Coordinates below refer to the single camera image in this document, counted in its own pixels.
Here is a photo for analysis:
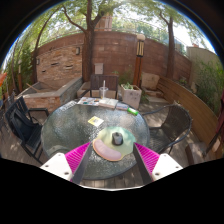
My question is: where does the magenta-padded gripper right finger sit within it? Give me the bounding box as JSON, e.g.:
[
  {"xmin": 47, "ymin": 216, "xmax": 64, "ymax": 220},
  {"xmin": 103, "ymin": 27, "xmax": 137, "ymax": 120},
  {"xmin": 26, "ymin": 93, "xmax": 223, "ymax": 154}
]
[{"xmin": 132, "ymin": 142, "xmax": 184, "ymax": 185}]

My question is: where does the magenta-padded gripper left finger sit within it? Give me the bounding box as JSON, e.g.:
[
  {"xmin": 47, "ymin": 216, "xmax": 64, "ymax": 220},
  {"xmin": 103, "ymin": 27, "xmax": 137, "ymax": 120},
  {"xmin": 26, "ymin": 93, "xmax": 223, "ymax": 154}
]
[{"xmin": 39, "ymin": 142, "xmax": 93, "ymax": 185}]

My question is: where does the grey black computer mouse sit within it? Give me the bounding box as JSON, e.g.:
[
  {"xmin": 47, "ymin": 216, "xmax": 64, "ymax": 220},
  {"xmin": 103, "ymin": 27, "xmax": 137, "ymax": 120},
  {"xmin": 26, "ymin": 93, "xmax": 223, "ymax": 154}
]
[{"xmin": 111, "ymin": 131, "xmax": 124, "ymax": 146}]

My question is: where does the black slatted chair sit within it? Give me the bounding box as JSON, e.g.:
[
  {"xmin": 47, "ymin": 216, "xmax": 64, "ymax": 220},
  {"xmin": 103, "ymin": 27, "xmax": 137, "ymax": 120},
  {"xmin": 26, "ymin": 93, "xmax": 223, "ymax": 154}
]
[{"xmin": 4, "ymin": 95, "xmax": 50, "ymax": 164}]

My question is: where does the dark wicker chair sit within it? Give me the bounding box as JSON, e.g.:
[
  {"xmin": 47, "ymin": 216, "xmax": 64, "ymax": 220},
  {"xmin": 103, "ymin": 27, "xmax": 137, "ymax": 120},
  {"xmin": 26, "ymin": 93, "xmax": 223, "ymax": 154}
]
[{"xmin": 141, "ymin": 103, "xmax": 193, "ymax": 155}]

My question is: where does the yellow card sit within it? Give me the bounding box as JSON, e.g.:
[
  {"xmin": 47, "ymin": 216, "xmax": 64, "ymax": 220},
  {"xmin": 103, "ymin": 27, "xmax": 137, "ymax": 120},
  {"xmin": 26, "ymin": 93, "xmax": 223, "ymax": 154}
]
[{"xmin": 87, "ymin": 115, "xmax": 105, "ymax": 128}]

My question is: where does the black bag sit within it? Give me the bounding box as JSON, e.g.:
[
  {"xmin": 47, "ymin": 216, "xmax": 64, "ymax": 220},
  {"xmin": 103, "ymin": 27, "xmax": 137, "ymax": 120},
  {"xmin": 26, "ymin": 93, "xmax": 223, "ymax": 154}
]
[{"xmin": 12, "ymin": 110, "xmax": 35, "ymax": 135}]

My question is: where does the white printed paper strip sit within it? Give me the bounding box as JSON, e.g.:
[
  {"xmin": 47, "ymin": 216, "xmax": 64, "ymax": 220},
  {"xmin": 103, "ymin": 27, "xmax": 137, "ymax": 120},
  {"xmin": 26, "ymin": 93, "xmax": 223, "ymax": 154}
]
[{"xmin": 59, "ymin": 100, "xmax": 78, "ymax": 112}]

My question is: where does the green tube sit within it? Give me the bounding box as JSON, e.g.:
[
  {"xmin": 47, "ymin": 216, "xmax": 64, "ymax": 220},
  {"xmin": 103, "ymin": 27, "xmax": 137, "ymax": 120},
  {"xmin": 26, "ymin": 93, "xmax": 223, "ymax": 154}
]
[{"xmin": 127, "ymin": 107, "xmax": 139, "ymax": 117}]

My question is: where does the curved wooden bench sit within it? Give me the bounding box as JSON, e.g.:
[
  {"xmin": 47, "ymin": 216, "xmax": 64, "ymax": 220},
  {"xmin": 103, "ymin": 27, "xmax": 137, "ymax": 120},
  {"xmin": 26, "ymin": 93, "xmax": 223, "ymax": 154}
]
[{"xmin": 156, "ymin": 77, "xmax": 224, "ymax": 158}]

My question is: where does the stone raised planter bed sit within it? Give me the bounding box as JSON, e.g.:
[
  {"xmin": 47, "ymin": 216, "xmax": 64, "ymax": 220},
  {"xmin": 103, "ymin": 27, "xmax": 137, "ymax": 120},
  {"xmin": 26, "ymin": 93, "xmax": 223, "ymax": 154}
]
[{"xmin": 16, "ymin": 76, "xmax": 84, "ymax": 113}]

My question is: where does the colourful magazine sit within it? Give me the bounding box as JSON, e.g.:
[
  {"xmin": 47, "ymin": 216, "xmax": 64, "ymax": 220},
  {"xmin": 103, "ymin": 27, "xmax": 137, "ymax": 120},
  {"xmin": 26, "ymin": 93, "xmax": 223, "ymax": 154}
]
[{"xmin": 77, "ymin": 96, "xmax": 101, "ymax": 107}]

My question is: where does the small stack of books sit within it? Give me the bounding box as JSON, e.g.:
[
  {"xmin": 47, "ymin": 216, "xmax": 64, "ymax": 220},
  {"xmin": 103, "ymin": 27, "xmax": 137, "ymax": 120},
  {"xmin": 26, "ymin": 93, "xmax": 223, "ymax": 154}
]
[{"xmin": 115, "ymin": 102, "xmax": 130, "ymax": 112}]

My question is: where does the white planter box with plant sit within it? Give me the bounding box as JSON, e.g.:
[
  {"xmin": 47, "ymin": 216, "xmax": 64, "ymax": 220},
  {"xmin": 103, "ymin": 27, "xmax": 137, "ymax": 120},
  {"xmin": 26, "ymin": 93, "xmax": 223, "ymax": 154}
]
[{"xmin": 120, "ymin": 82, "xmax": 143, "ymax": 109}]

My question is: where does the open book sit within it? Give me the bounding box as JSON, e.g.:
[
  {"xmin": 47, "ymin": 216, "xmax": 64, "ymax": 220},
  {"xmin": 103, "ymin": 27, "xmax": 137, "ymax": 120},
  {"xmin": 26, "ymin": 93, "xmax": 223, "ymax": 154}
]
[{"xmin": 98, "ymin": 97, "xmax": 119, "ymax": 110}]

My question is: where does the clear plastic cup with straw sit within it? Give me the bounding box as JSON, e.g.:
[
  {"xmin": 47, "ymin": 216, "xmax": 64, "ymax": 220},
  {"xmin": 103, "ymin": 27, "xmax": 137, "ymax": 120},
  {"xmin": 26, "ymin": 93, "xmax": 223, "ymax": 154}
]
[{"xmin": 98, "ymin": 79, "xmax": 109, "ymax": 100}]

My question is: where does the beige stone slab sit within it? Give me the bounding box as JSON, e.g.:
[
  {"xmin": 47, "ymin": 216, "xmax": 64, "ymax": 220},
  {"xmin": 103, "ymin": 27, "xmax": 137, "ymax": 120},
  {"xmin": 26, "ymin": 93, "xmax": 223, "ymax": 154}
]
[{"xmin": 141, "ymin": 72, "xmax": 161, "ymax": 91}]

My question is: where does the dark wooden slatted chair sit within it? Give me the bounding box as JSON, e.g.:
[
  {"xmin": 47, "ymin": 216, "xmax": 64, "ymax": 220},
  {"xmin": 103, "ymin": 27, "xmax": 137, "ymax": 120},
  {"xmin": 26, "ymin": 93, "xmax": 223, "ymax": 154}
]
[{"xmin": 79, "ymin": 73, "xmax": 120, "ymax": 100}]

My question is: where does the thin curved tree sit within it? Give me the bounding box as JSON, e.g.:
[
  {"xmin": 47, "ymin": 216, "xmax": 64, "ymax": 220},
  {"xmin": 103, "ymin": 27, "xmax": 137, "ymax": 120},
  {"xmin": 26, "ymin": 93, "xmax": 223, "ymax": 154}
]
[{"xmin": 30, "ymin": 19, "xmax": 48, "ymax": 84}]

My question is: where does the large forked tree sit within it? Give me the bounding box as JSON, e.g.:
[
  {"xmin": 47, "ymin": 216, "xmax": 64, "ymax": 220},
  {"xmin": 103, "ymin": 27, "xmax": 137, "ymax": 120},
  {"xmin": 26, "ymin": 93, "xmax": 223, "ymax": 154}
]
[{"xmin": 61, "ymin": 0, "xmax": 114, "ymax": 83}]

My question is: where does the slim leaning tree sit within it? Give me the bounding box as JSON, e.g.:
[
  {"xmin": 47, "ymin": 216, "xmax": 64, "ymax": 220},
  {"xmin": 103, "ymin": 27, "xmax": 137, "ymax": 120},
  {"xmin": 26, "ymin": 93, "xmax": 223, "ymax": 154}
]
[{"xmin": 158, "ymin": 9, "xmax": 176, "ymax": 80}]

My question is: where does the wooden lamp post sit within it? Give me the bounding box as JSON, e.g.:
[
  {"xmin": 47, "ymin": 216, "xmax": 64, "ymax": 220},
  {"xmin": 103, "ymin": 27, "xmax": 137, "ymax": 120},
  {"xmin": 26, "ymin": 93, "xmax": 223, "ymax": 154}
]
[{"xmin": 132, "ymin": 33, "xmax": 147, "ymax": 88}]

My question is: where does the white wall box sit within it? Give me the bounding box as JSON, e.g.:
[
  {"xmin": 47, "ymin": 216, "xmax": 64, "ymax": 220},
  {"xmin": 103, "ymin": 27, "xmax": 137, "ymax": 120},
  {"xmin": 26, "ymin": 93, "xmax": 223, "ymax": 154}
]
[{"xmin": 94, "ymin": 62, "xmax": 105, "ymax": 75}]

